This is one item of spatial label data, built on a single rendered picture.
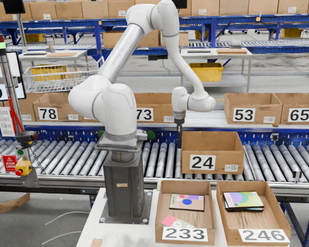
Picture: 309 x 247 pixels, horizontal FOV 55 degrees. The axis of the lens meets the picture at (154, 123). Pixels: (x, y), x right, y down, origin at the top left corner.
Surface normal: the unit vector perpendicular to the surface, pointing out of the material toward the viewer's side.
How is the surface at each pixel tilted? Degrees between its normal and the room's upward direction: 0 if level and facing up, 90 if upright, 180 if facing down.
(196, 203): 0
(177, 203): 0
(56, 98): 90
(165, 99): 90
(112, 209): 90
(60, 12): 90
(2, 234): 0
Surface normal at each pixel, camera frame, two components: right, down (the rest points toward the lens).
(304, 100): -0.11, 0.40
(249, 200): -0.04, -0.92
